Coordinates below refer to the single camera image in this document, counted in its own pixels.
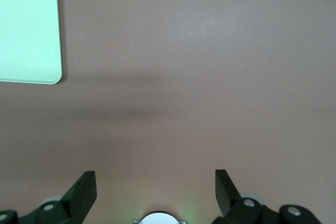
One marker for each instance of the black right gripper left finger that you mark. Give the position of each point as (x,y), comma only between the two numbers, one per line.
(76,197)

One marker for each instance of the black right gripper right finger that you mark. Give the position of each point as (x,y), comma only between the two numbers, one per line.
(228,197)

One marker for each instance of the mint green rectangular tray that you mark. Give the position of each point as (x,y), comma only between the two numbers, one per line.
(29,30)

